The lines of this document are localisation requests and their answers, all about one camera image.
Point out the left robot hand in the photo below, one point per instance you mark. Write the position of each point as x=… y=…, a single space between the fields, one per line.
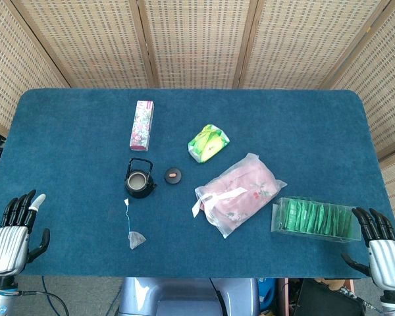
x=10 y=245

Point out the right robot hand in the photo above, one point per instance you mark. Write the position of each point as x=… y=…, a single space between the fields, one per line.
x=388 y=260

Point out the black cast iron teapot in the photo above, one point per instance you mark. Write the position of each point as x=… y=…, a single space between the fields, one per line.
x=141 y=192

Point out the frosted bag with pink cloth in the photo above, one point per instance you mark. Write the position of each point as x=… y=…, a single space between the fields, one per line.
x=243 y=194

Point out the black teapot lid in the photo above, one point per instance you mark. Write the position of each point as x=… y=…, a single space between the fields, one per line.
x=173 y=176

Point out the beige plush toy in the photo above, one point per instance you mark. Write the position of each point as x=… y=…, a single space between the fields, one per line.
x=332 y=283

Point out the black flat case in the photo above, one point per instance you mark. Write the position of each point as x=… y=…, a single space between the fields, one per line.
x=326 y=301

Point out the clear box of green packets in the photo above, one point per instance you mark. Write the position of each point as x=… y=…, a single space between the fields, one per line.
x=316 y=219

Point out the red-brown wooden crate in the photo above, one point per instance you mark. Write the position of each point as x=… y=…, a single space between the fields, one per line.
x=284 y=296

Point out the blue table mat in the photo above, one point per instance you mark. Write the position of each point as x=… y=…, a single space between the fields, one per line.
x=69 y=148

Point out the blue package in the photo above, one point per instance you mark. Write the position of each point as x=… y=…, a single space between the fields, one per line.
x=266 y=289

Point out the pink floral carton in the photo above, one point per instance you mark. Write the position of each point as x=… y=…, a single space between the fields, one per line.
x=141 y=126

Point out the blue-grey robot torso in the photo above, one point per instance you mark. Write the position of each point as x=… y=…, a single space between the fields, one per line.
x=184 y=296

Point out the green snack packet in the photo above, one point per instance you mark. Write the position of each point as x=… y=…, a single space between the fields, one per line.
x=208 y=145

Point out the woven bamboo folding screen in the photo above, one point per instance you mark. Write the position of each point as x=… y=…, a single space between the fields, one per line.
x=197 y=39

